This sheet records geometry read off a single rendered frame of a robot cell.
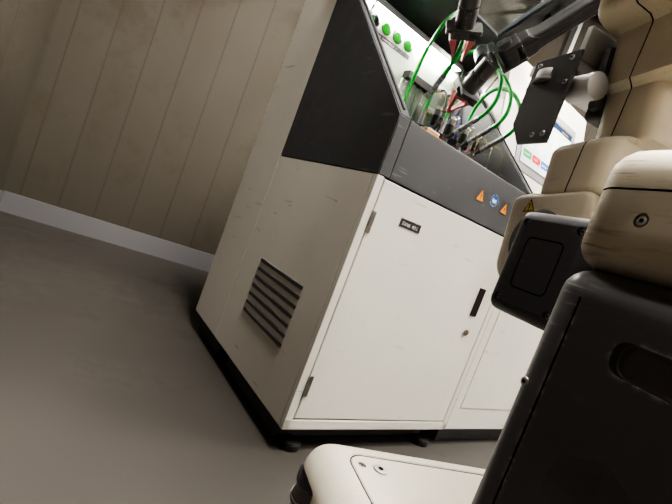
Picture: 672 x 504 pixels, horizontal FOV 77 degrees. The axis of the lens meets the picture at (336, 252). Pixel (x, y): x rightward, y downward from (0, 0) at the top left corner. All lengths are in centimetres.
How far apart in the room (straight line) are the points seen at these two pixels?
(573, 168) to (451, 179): 58
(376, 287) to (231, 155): 199
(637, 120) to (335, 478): 71
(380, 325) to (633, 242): 90
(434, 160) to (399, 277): 34
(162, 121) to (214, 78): 43
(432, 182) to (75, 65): 238
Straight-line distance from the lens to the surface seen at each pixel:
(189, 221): 301
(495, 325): 167
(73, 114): 308
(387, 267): 119
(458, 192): 132
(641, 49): 86
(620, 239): 46
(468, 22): 139
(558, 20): 147
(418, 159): 119
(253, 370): 139
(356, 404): 134
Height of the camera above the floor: 64
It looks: 4 degrees down
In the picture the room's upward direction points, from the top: 21 degrees clockwise
